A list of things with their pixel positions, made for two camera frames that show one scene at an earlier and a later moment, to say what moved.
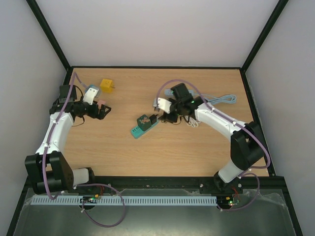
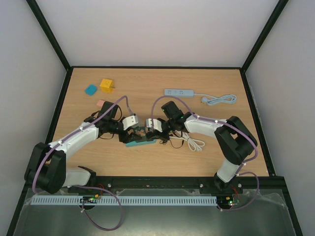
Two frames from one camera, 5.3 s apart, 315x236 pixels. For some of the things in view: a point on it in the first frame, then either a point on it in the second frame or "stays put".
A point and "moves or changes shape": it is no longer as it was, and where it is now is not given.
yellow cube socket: [107, 85] stays put
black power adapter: [153, 119] moves or changes shape
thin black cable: [180, 118] moves or changes shape
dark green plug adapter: [144, 122] → [140, 133]
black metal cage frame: [271, 182] stays put
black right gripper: [168, 116] → [156, 132]
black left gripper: [101, 115] → [126, 137]
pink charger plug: [100, 102] stays put
